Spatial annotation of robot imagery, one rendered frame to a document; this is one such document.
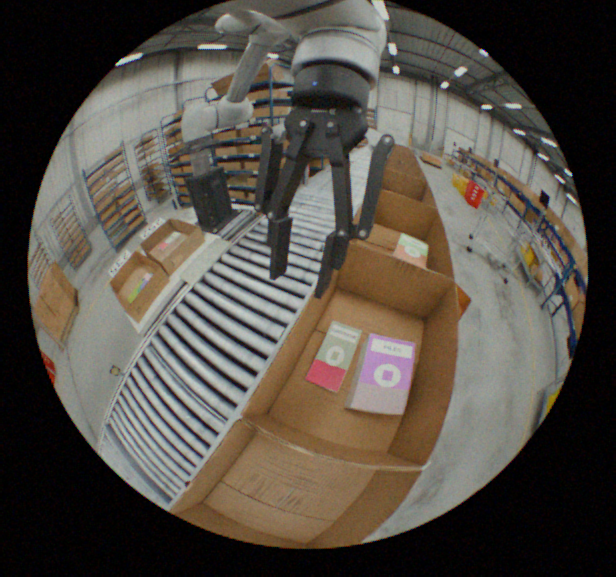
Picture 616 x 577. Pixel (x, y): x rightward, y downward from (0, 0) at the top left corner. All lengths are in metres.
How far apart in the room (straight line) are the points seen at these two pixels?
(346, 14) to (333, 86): 0.11
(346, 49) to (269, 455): 0.60
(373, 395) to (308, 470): 0.22
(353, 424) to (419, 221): 0.73
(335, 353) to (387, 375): 0.13
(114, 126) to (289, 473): 10.36
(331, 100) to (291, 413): 0.48
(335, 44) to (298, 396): 0.53
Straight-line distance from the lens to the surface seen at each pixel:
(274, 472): 0.46
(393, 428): 0.47
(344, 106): 0.18
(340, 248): 0.18
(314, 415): 0.42
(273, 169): 0.21
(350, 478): 0.47
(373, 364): 0.38
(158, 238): 1.32
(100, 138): 10.00
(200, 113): 1.03
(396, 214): 0.80
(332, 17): 0.22
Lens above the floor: 1.31
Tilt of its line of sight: 47 degrees down
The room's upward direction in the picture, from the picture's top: straight up
